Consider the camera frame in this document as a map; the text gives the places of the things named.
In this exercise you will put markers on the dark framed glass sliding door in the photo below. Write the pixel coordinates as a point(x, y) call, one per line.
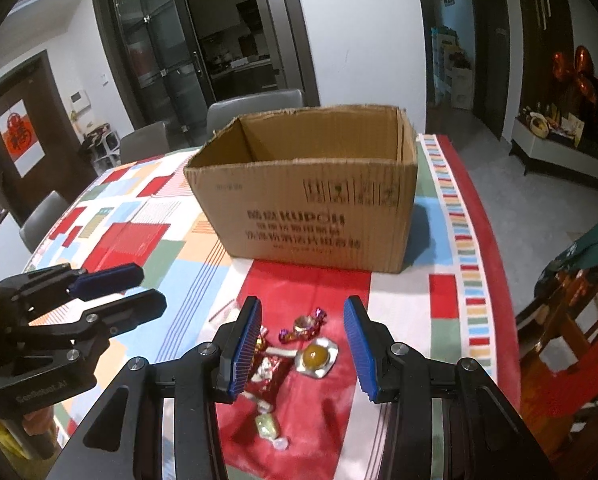
point(154, 50)

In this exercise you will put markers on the dark tall wardrobe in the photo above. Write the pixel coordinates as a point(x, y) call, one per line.
point(544, 35)

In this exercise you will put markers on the brown wooden door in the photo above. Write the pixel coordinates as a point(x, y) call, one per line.
point(44, 125)

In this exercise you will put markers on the grey dining chair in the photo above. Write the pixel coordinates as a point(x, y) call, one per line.
point(44, 220)
point(249, 107)
point(144, 142)

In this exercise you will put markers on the person's left hand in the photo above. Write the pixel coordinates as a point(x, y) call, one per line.
point(39, 422)

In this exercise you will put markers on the small gold foil candy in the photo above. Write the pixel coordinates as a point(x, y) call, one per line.
point(262, 341)

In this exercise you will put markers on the brown cardboard box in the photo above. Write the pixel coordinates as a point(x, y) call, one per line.
point(304, 210)

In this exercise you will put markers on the gold jelly cup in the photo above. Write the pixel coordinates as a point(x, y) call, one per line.
point(315, 358)

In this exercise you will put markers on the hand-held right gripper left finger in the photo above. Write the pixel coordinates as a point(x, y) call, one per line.
point(241, 350)

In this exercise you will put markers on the dark hallway door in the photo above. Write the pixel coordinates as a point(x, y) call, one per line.
point(489, 50)

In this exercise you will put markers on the wooden chair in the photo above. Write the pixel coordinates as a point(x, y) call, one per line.
point(579, 320)

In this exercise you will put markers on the red scarf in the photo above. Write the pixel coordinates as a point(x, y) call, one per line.
point(579, 400)

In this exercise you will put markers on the red and white door poster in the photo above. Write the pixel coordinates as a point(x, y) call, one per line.
point(21, 137)

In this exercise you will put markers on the green cloth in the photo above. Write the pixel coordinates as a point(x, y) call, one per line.
point(589, 247)

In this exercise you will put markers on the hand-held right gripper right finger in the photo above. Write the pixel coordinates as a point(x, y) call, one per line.
point(361, 350)

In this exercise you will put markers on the colourful patchwork tablecloth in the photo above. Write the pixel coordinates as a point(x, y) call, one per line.
point(404, 360)

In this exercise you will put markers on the red candy packet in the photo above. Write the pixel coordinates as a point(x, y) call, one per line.
point(271, 375)

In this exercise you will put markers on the purple foil wrapped candy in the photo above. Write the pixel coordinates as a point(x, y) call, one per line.
point(304, 325)

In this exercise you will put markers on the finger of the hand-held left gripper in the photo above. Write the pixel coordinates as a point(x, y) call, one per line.
point(129, 310)
point(109, 279)

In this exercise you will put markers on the white shoe rack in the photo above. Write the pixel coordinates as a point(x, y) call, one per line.
point(101, 147)

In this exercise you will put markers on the white intercom panel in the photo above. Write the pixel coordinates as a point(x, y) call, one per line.
point(79, 99)

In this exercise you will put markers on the white low cabinet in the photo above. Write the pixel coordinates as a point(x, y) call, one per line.
point(559, 152)

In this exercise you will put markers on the white toy shelf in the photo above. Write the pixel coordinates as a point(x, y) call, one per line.
point(451, 70)

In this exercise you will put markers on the woven basket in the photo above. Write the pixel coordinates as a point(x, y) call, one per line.
point(539, 124)

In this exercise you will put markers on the red foil balloons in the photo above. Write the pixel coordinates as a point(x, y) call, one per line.
point(576, 75)

